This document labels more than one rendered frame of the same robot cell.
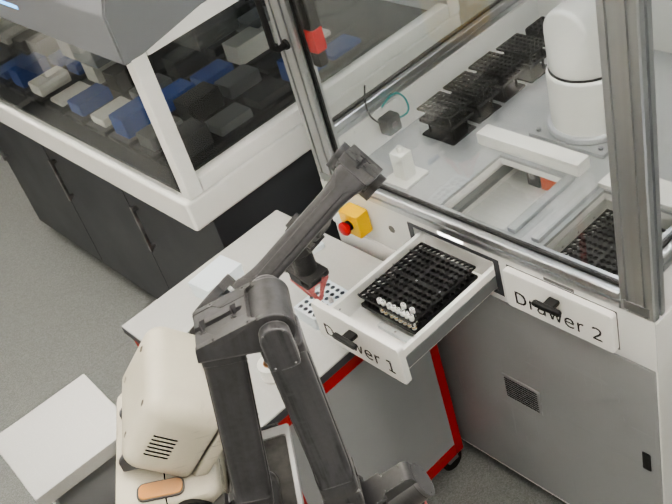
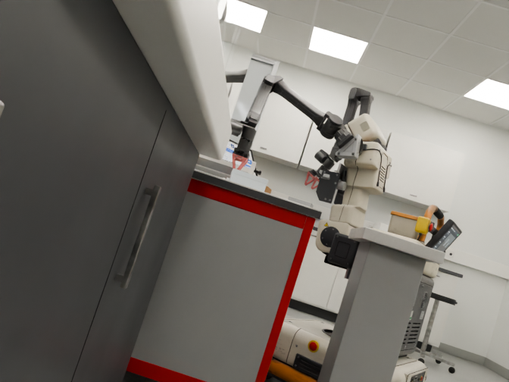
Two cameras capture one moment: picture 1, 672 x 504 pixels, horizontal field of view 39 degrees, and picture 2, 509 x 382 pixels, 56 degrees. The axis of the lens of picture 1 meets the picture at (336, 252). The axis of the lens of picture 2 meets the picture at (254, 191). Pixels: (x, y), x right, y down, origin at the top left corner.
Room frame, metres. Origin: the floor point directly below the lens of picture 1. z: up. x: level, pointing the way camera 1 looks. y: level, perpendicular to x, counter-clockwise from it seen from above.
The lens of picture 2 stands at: (3.49, 1.26, 0.62)
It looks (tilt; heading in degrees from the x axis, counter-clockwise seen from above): 5 degrees up; 212
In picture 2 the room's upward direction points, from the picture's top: 18 degrees clockwise
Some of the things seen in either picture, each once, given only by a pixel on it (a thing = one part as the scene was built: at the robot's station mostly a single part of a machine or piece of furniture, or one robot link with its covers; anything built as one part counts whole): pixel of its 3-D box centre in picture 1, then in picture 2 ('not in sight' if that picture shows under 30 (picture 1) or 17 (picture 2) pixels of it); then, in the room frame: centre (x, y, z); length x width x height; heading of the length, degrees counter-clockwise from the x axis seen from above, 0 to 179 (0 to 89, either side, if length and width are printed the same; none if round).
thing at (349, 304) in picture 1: (422, 289); (207, 164); (1.71, -0.17, 0.86); 0.40 x 0.26 x 0.06; 122
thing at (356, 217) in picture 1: (354, 220); not in sight; (2.04, -0.07, 0.88); 0.07 x 0.05 x 0.07; 32
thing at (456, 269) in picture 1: (419, 290); not in sight; (1.70, -0.16, 0.87); 0.22 x 0.18 x 0.06; 122
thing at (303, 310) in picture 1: (323, 304); not in sight; (1.86, 0.07, 0.78); 0.12 x 0.08 x 0.04; 121
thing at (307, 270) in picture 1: (303, 263); (243, 147); (1.82, 0.08, 0.96); 0.10 x 0.07 x 0.07; 30
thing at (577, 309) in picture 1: (558, 308); not in sight; (1.50, -0.43, 0.87); 0.29 x 0.02 x 0.11; 32
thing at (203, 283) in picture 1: (217, 279); (247, 182); (2.09, 0.33, 0.79); 0.13 x 0.09 x 0.05; 127
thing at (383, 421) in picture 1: (306, 399); (206, 285); (1.95, 0.21, 0.38); 0.62 x 0.58 x 0.76; 32
